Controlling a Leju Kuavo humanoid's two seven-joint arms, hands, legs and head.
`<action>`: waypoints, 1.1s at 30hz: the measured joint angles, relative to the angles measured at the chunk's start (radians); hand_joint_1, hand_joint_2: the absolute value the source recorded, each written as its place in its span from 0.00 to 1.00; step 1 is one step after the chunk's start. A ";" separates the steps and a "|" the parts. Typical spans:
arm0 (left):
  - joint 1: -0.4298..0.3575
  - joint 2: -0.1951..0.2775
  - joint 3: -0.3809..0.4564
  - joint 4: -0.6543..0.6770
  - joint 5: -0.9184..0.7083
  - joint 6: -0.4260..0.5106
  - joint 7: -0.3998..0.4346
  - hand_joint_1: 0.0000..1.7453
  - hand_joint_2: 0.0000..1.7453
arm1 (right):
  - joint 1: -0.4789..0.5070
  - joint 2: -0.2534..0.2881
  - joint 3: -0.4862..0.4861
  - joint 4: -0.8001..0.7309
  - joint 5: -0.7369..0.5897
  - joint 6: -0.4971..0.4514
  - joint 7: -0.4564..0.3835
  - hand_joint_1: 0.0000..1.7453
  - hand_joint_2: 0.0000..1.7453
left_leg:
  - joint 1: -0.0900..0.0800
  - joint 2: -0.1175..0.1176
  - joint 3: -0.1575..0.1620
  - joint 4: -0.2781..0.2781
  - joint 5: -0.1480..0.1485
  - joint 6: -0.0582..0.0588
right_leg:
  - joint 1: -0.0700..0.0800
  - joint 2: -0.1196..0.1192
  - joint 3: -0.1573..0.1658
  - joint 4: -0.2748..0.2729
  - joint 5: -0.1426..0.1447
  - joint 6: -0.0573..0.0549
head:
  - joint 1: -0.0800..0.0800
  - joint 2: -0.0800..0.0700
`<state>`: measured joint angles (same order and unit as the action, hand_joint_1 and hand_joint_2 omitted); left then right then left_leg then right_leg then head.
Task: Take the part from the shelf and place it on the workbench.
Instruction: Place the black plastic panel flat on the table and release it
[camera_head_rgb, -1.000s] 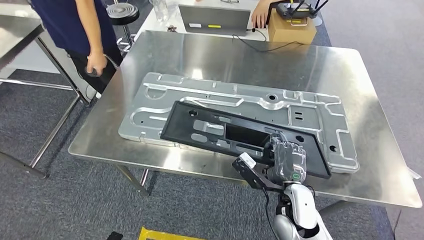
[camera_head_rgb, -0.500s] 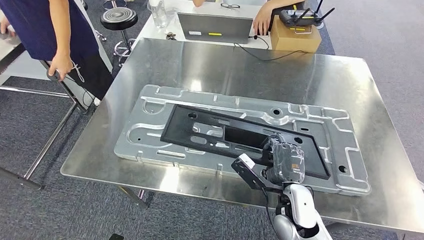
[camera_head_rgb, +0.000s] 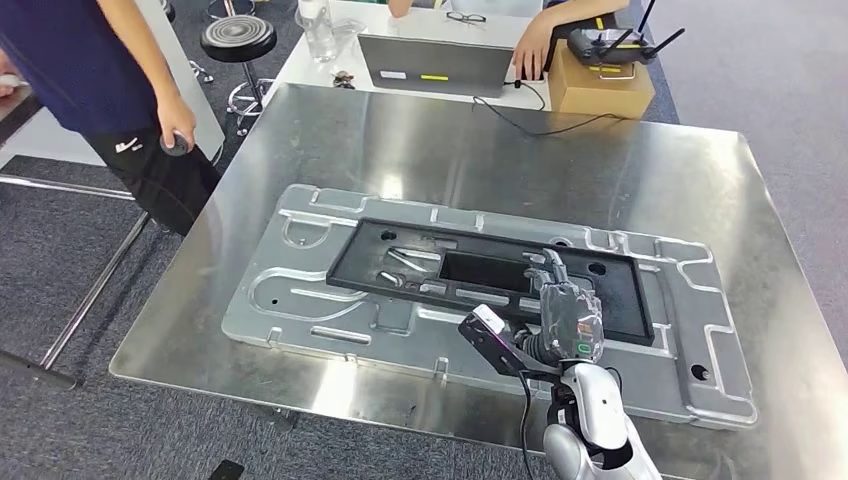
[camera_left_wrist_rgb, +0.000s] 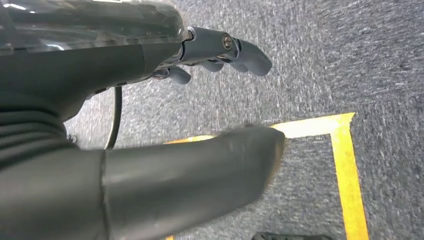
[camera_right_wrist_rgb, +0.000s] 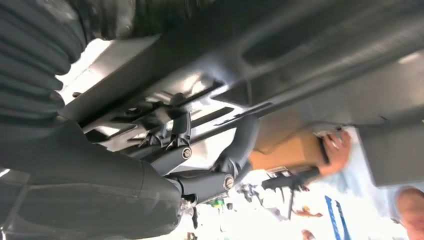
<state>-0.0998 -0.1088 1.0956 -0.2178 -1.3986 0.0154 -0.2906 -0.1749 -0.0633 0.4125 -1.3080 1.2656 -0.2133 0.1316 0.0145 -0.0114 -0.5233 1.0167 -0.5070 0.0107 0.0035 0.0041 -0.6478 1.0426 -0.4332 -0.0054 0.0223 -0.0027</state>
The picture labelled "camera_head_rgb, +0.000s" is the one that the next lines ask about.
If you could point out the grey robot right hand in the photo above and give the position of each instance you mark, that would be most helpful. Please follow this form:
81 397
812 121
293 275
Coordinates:
570 324

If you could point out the person's hand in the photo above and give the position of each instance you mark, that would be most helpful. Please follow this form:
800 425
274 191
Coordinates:
6 66
533 50
173 116

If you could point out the round grey controller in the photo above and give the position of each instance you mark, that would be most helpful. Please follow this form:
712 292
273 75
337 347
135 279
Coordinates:
176 146

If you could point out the black plastic plate part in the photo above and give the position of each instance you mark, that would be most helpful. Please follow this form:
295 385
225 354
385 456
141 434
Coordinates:
626 305

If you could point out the person's forearm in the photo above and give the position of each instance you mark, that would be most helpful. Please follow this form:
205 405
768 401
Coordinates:
401 6
583 13
142 46

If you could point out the steel workbench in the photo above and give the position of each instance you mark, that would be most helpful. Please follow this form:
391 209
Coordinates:
430 152

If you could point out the person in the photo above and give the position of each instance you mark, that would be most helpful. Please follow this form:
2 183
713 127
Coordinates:
497 5
66 66

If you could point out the black remote controller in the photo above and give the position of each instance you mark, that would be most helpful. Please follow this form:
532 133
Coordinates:
596 48

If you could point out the brown cardboard box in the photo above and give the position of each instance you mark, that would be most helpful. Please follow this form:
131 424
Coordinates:
596 93

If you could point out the black eyeglasses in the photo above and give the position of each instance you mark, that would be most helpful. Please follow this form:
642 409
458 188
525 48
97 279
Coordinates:
452 14

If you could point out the black round stool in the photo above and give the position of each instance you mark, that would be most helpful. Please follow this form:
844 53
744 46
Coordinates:
232 5
238 36

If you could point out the grey laptop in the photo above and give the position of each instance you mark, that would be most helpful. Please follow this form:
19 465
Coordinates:
430 63

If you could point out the clear plastic bottle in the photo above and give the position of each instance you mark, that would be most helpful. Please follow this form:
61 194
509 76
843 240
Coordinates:
318 33

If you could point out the bunch of keys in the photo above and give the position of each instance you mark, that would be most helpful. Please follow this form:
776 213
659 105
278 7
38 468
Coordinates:
343 79

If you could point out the aluminium fixture plate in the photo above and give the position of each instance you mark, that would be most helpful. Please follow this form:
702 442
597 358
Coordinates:
318 311

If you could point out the black robot foot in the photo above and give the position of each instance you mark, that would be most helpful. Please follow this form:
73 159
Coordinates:
225 470

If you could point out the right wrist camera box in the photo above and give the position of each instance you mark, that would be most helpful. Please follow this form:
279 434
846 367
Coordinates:
487 324

